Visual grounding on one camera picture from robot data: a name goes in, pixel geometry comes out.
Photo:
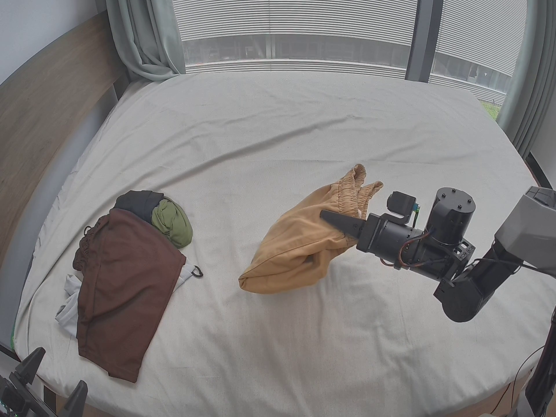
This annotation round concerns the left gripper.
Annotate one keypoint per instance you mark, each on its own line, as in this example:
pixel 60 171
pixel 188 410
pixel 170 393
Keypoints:
pixel 21 400

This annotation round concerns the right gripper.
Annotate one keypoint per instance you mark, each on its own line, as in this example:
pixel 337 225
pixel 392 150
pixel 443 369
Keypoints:
pixel 386 239

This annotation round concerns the tan shorts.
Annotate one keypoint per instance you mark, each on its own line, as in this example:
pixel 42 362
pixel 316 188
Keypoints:
pixel 295 241

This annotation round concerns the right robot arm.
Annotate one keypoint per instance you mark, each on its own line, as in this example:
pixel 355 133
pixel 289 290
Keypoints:
pixel 451 215

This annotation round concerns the bed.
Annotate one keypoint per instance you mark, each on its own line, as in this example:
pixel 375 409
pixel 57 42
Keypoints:
pixel 304 124

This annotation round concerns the white garment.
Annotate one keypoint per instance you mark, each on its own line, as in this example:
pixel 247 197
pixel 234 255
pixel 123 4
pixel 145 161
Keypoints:
pixel 67 315

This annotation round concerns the brown shorts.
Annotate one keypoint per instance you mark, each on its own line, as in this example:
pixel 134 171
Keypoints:
pixel 126 285

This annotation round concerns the black garment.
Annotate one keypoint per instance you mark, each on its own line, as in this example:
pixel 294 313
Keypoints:
pixel 137 202

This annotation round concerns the green garment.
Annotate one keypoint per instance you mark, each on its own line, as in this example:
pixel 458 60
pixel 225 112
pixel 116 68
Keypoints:
pixel 171 222

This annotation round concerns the grey-green curtain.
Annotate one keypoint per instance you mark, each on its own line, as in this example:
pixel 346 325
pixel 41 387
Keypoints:
pixel 139 24
pixel 538 80

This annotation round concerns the window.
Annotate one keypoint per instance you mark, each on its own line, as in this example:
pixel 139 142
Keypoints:
pixel 304 15

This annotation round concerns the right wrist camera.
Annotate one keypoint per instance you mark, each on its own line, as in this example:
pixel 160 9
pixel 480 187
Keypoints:
pixel 402 202

